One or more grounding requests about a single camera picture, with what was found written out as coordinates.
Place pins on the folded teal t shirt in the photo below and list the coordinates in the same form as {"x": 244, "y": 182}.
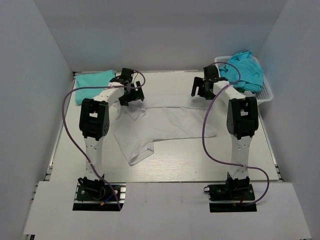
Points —
{"x": 100, "y": 79}

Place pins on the white t shirt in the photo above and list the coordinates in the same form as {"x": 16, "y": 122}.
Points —
{"x": 160, "y": 117}

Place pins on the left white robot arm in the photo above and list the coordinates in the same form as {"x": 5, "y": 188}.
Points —
{"x": 94, "y": 122}

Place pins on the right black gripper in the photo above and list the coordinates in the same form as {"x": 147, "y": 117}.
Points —
{"x": 198, "y": 82}

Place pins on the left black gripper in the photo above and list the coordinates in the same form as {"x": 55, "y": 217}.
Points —
{"x": 137, "y": 95}

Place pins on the crumpled teal t shirt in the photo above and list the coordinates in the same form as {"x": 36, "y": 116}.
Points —
{"x": 243, "y": 72}

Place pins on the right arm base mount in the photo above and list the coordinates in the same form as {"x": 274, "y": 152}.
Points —
{"x": 234, "y": 196}

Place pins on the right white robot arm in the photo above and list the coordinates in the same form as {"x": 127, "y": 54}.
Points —
{"x": 241, "y": 121}

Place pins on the white garment in basket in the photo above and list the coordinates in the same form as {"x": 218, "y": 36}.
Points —
{"x": 245, "y": 92}

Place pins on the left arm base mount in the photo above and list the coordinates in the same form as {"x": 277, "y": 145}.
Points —
{"x": 97, "y": 196}

